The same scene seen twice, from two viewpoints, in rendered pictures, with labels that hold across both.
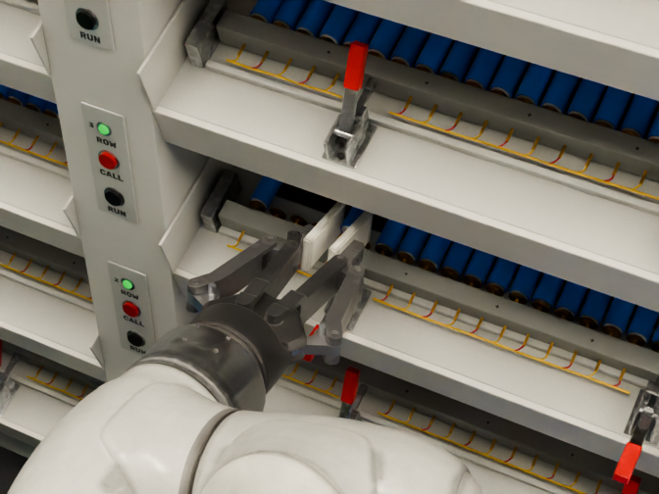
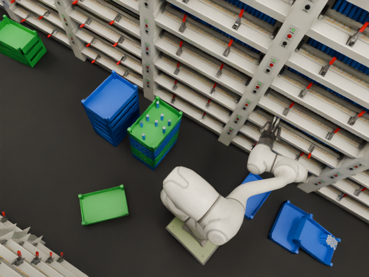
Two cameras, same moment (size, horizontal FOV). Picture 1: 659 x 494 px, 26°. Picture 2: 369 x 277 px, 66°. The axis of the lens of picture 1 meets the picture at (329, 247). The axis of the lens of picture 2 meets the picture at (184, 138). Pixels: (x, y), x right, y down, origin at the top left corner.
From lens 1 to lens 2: 0.87 m
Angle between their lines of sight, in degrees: 21
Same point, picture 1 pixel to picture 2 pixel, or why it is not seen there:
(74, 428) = (257, 154)
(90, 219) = (238, 108)
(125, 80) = (256, 98)
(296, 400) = (255, 131)
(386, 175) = (290, 118)
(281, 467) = (289, 167)
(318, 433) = (291, 162)
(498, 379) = (292, 140)
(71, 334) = (222, 116)
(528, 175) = (309, 121)
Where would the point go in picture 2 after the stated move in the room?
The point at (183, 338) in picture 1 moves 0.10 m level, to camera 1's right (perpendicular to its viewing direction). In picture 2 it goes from (266, 140) to (284, 143)
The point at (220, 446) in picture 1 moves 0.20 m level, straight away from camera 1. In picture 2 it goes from (277, 160) to (270, 124)
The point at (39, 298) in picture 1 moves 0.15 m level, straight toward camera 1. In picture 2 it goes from (217, 110) to (223, 129)
